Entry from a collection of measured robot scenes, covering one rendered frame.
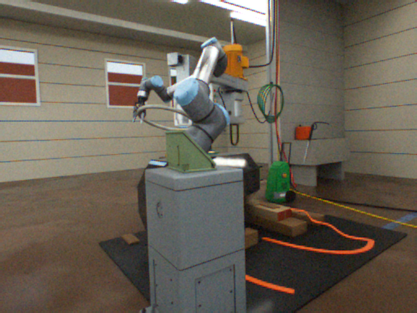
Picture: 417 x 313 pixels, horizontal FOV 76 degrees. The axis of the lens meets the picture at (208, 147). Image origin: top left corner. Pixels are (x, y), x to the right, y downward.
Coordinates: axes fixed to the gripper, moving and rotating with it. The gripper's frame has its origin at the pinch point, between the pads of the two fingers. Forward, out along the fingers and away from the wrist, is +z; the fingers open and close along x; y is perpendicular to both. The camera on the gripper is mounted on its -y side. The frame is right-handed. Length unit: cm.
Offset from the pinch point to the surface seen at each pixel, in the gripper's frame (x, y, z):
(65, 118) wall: -345, -488, -150
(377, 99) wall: 405, -322, -256
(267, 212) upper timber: 131, -85, 46
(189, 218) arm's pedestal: 58, 75, 69
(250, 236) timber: 109, -50, 73
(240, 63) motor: 80, -74, -119
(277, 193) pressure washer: 166, -185, 8
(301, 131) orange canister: 233, -296, -141
